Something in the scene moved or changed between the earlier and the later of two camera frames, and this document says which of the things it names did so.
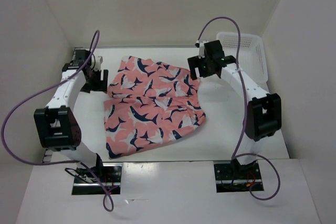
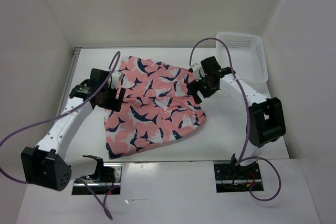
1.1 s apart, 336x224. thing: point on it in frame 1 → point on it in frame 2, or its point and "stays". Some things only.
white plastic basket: x=252 y=61 stays
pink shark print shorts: x=149 y=103 stays
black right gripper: x=195 y=62 → x=192 y=87
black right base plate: x=234 y=177 stays
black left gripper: x=101 y=85 → x=114 y=104
